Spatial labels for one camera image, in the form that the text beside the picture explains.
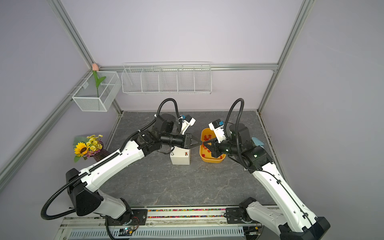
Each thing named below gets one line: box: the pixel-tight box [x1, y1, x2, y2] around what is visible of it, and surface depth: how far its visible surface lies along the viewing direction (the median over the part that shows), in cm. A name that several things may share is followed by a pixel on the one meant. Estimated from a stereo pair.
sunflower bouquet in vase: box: [72, 135, 110, 163], surface depth 74 cm
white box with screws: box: [170, 146, 191, 165], surface depth 88 cm
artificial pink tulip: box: [92, 63, 107, 98], surface depth 92 cm
